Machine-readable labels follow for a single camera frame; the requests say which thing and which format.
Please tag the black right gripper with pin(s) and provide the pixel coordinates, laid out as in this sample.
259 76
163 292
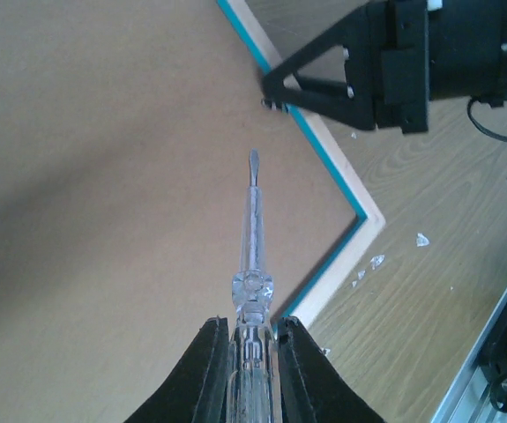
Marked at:
398 56

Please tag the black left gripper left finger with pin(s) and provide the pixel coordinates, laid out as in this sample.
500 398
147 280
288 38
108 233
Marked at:
195 389

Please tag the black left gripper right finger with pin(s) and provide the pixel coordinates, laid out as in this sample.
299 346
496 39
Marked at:
311 388

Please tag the clear handled screwdriver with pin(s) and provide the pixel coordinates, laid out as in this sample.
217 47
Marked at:
253 384

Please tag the turquoise picture frame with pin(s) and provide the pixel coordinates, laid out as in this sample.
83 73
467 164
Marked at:
125 134

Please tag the white debris shard right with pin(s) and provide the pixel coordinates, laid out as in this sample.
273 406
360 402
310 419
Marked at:
421 240

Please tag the aluminium front rail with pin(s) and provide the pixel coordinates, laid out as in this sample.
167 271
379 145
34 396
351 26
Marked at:
478 392

